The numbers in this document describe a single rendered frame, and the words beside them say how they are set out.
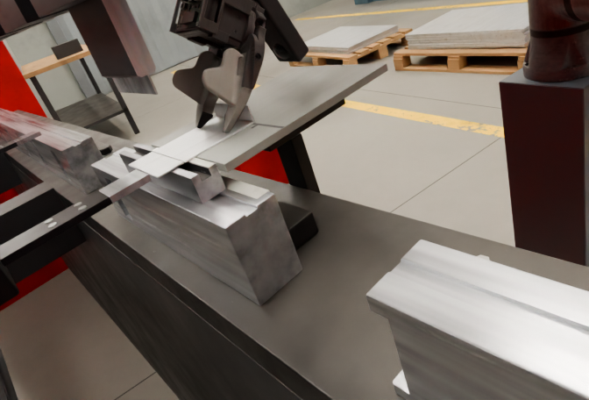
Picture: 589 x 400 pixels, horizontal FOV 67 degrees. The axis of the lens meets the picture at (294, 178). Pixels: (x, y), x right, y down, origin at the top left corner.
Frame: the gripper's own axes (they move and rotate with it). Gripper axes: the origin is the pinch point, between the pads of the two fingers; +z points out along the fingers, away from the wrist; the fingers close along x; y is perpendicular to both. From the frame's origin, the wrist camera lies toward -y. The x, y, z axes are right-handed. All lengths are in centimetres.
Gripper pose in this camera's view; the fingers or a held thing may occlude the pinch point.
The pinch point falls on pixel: (219, 121)
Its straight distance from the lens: 55.4
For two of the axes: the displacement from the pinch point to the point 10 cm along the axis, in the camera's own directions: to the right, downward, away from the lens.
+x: 6.4, 1.7, -7.5
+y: -7.3, -1.7, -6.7
